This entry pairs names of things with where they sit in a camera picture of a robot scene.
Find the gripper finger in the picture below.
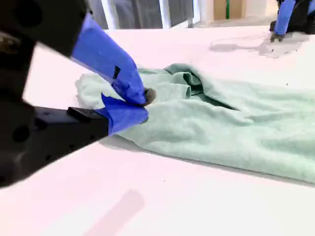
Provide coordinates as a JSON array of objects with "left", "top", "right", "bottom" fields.
[
  {"left": 270, "top": 0, "right": 295, "bottom": 42},
  {"left": 0, "top": 0, "right": 158, "bottom": 107},
  {"left": 14, "top": 94, "right": 150, "bottom": 170}
]

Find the pale green T-shirt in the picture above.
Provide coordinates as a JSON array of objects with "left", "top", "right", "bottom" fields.
[{"left": 75, "top": 63, "right": 315, "bottom": 185}]

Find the brown cardboard panel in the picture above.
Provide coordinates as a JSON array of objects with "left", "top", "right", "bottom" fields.
[{"left": 213, "top": 0, "right": 247, "bottom": 21}]

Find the white window frame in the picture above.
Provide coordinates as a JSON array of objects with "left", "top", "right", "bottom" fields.
[{"left": 158, "top": 0, "right": 173, "bottom": 30}]

